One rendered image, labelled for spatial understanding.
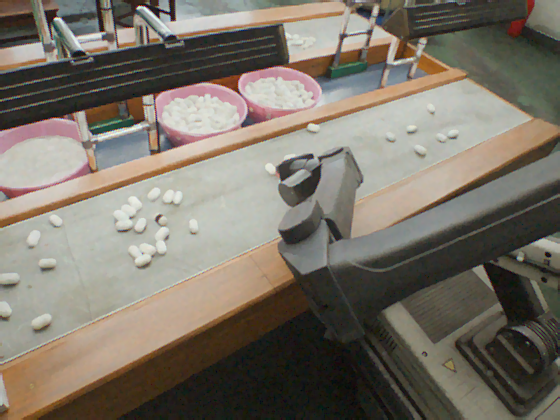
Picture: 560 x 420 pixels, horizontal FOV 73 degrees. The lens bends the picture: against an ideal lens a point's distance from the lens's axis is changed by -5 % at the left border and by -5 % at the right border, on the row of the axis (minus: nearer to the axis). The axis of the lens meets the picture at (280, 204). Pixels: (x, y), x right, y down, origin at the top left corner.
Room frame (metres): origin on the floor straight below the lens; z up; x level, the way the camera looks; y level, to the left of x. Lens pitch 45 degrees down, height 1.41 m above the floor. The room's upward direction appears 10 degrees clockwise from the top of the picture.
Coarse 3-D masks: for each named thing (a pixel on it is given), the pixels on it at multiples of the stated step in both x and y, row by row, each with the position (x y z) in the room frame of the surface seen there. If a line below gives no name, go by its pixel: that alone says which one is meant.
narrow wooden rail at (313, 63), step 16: (352, 48) 1.56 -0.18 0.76; (384, 48) 1.68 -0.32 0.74; (400, 48) 1.76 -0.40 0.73; (288, 64) 1.34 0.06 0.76; (304, 64) 1.39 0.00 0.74; (320, 64) 1.45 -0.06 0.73; (368, 64) 1.63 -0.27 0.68; (224, 80) 1.17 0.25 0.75; (96, 112) 0.89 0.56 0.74; (112, 112) 0.92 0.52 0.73
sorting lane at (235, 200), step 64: (320, 128) 1.00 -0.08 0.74; (384, 128) 1.07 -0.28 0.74; (448, 128) 1.14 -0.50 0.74; (128, 192) 0.62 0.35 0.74; (192, 192) 0.65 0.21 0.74; (256, 192) 0.69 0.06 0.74; (0, 256) 0.39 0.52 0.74; (64, 256) 0.42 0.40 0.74; (128, 256) 0.44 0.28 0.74; (192, 256) 0.47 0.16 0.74; (0, 320) 0.26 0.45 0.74; (64, 320) 0.29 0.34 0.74
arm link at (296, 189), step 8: (328, 152) 0.63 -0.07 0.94; (336, 152) 0.61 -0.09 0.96; (320, 160) 0.62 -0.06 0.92; (312, 168) 0.61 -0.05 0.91; (320, 168) 0.61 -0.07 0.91; (296, 176) 0.60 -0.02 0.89; (304, 176) 0.60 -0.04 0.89; (312, 176) 0.59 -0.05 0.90; (320, 176) 0.60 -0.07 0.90; (280, 184) 0.59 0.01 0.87; (288, 184) 0.58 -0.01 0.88; (296, 184) 0.57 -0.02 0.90; (304, 184) 0.57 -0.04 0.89; (312, 184) 0.58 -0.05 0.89; (280, 192) 0.59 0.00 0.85; (288, 192) 0.57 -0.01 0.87; (296, 192) 0.56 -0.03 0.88; (304, 192) 0.56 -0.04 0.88; (312, 192) 0.57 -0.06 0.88; (288, 200) 0.57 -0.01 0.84; (296, 200) 0.56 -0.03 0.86; (304, 200) 0.55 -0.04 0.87
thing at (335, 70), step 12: (348, 0) 1.47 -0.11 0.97; (360, 0) 1.51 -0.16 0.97; (372, 0) 1.55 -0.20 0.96; (348, 12) 1.47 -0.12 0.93; (372, 12) 1.57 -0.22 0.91; (372, 24) 1.57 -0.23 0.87; (348, 36) 1.49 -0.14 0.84; (336, 48) 1.47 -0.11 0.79; (336, 60) 1.47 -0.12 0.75; (360, 60) 1.57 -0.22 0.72; (336, 72) 1.47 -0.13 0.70; (348, 72) 1.51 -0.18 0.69
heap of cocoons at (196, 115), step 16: (192, 96) 1.05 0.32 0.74; (208, 96) 1.07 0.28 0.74; (176, 112) 0.96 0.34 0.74; (192, 112) 0.98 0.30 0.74; (208, 112) 0.99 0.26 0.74; (224, 112) 1.00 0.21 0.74; (176, 128) 0.88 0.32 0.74; (192, 128) 0.90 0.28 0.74; (208, 128) 0.90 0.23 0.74; (224, 128) 0.94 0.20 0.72; (240, 128) 0.96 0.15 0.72
